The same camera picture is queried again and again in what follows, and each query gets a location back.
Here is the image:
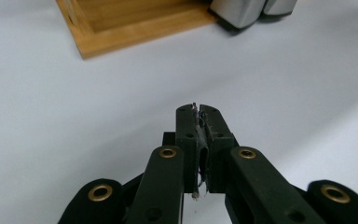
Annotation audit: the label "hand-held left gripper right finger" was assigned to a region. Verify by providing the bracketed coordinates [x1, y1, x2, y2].
[200, 104, 325, 224]

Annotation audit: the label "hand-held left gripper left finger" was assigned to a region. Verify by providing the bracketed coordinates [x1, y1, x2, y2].
[126, 104, 200, 224]

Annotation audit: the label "wooden three-tier shoe rack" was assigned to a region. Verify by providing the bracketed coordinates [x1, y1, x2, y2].
[55, 0, 217, 60]

